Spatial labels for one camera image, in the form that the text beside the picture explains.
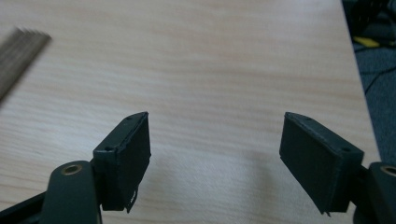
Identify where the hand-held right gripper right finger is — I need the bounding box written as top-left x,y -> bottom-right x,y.
278,111 -> 365,217

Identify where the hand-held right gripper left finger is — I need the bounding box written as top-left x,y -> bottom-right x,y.
92,111 -> 152,215

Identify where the black stand base striped edge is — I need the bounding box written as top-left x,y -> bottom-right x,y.
342,0 -> 396,49

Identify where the row of brown chopsticks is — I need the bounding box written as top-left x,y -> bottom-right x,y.
0,27 -> 52,105

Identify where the black floor cable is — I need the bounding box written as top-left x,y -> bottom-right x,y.
363,65 -> 396,95

